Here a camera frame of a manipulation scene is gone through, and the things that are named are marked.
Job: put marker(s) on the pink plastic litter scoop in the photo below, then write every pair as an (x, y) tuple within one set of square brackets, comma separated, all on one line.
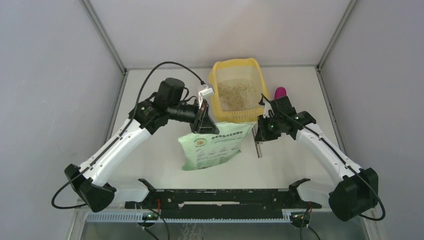
[(280, 92)]

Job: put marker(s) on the yellow plastic litter box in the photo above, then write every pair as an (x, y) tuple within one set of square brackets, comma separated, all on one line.
[(239, 68)]

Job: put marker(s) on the green cat litter bag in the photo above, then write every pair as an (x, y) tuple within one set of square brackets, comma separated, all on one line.
[(204, 151)]

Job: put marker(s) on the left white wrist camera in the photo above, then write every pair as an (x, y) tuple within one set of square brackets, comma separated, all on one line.
[(204, 91)]

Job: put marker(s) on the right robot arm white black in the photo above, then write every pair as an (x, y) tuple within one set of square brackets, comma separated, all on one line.
[(354, 190)]

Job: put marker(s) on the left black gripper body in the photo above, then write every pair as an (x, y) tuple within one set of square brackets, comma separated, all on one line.
[(183, 112)]

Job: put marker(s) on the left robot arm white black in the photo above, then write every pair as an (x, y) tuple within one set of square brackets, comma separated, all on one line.
[(90, 179)]

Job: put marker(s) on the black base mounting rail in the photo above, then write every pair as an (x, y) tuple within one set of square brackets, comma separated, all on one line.
[(222, 204)]

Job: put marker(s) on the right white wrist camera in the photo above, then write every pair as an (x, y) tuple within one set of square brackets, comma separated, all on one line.
[(267, 110)]

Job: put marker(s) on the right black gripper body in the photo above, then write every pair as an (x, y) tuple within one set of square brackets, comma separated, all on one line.
[(270, 128)]

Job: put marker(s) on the scattered clean litter grains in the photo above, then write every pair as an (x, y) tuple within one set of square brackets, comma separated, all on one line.
[(236, 95)]

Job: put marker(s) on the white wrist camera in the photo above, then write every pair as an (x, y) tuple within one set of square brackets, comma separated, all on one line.
[(204, 91), (267, 110)]

